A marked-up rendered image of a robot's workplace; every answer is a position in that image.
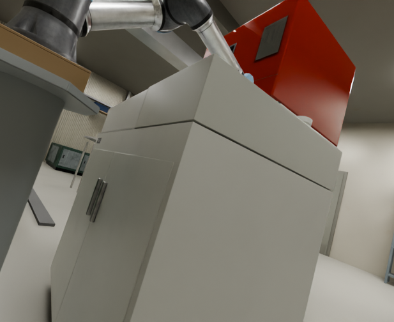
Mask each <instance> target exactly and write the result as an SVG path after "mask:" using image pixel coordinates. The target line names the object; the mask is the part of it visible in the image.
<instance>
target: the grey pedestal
mask: <svg viewBox="0 0 394 322"><path fill-rule="evenodd" d="M63 109H65V110H67V111H72V112H76V113H78V114H82V115H85V116H88V115H96V114H98V113H99V110H100V108H99V106H97V105H96V104H95V103H94V102H93V101H92V100H90V99H89V98H88V97H87V96H86V95H85V94H84V93H83V92H81V91H80V90H79V89H78V88H76V87H75V86H74V85H73V84H72V83H71V82H69V81H67V80H65V79H63V78H61V77H59V76H57V75H55V74H53V73H51V72H49V71H47V70H45V69H43V68H41V67H39V66H37V65H34V64H32V63H30V62H28V61H26V60H25V59H22V58H21V57H18V56H16V55H14V54H12V53H11V52H8V51H7V50H4V49H2V48H0V271H1V268H2V266H3V263H4V260H5V258H6V255H7V253H8V250H9V248H10V245H11V242H12V240H13V237H14V235H15V232H16V230H17V227H18V224H19V222H20V219H21V216H22V214H23V211H24V208H25V207H26V203H27V200H28V199H29V196H30V193H31V191H32V188H33V185H34V183H35V180H36V177H37V175H38V172H39V170H40V167H41V165H42V162H43V159H44V157H45V154H46V152H47V149H48V147H49V144H50V141H51V138H52V136H53V133H54V130H55V129H56V126H57V122H58V121H59V118H60V115H61V113H62V110H63Z"/></svg>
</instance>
